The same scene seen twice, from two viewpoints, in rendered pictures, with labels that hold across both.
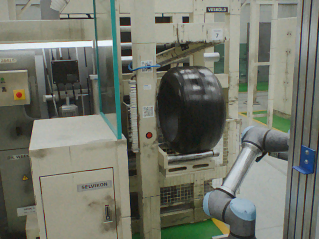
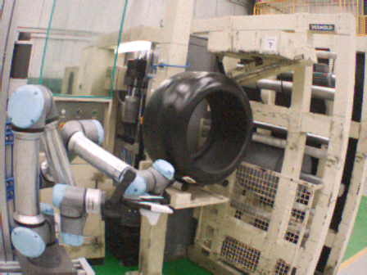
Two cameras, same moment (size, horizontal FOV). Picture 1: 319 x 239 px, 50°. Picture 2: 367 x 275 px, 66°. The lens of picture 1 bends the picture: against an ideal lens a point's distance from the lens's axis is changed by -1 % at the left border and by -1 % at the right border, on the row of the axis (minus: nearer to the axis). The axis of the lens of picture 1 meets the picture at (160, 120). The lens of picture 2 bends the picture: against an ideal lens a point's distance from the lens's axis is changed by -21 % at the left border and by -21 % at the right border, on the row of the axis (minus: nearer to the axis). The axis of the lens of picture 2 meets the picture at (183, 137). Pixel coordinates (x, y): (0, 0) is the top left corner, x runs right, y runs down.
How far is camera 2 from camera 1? 258 cm
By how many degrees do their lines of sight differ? 69
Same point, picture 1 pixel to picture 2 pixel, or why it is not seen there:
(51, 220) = not seen: hidden behind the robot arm
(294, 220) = not seen: outside the picture
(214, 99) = (165, 104)
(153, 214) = (146, 227)
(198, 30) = (251, 38)
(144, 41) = (164, 42)
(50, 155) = not seen: hidden behind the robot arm
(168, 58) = (242, 73)
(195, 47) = (269, 63)
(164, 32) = (221, 39)
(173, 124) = (223, 154)
